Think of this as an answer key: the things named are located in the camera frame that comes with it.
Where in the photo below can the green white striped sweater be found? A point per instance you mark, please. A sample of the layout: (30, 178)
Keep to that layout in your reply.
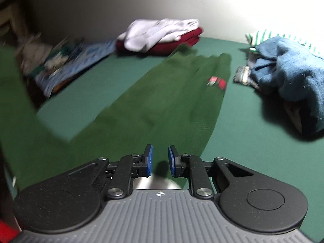
(164, 101)

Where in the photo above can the white garment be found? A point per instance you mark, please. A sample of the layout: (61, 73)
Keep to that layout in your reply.
(151, 33)

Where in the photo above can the blue patterned cloth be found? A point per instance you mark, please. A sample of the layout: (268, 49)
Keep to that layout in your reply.
(83, 58)

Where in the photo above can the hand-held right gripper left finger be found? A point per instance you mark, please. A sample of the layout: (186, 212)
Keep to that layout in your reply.
(149, 160)

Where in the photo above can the maroon folded garment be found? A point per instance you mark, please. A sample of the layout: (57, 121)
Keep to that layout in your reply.
(182, 41)

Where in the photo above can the grey knit garment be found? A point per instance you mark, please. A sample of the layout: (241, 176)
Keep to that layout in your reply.
(243, 76)

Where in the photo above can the blue sweater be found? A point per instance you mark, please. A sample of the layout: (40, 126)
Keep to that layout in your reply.
(291, 73)

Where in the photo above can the bedside clutter pile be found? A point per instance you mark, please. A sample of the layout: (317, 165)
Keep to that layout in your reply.
(33, 53)

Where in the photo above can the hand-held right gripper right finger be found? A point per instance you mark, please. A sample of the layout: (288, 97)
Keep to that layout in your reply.
(172, 160)

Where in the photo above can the thin-striped green white shirt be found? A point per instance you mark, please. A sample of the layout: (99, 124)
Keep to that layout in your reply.
(263, 35)

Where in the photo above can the wooden furniture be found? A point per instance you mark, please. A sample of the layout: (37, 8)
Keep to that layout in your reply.
(12, 12)

